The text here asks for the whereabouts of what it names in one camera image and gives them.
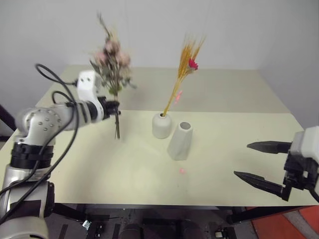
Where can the round white vase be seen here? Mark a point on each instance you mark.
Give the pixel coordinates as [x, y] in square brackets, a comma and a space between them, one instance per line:
[162, 125]

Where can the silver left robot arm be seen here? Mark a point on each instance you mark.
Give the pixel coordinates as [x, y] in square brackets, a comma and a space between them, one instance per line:
[37, 122]

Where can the red floor mat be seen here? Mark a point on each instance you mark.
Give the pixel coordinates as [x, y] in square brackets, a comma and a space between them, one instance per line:
[286, 224]

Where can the dark slanted bar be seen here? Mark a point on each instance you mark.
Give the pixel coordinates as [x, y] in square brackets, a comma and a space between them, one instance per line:
[7, 119]

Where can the dark rounded shape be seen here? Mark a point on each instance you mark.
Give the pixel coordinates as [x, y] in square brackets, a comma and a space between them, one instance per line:
[131, 231]

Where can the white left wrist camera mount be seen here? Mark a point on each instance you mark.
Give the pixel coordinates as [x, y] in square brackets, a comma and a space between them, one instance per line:
[86, 82]

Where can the tall faceted white vase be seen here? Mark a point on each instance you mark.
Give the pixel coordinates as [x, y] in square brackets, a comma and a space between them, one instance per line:
[180, 144]

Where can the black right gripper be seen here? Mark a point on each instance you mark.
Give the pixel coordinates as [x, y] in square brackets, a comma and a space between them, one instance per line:
[300, 171]

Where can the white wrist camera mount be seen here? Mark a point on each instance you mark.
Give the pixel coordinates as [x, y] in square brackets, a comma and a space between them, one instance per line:
[307, 142]
[86, 82]

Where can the pink dried flower bouquet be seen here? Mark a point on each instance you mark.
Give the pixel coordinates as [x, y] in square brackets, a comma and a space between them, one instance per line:
[113, 62]

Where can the black table frame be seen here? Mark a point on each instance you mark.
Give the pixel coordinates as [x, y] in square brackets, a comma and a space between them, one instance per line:
[67, 211]

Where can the yellow wheat bouquet red flower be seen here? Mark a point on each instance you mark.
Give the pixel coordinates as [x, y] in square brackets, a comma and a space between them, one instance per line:
[185, 59]

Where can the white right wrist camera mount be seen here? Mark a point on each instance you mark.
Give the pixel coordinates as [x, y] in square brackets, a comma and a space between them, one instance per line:
[307, 142]

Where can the small pink petal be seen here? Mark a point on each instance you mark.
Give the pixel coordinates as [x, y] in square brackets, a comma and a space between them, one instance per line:
[182, 171]

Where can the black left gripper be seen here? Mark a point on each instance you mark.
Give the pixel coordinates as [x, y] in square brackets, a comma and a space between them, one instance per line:
[107, 109]

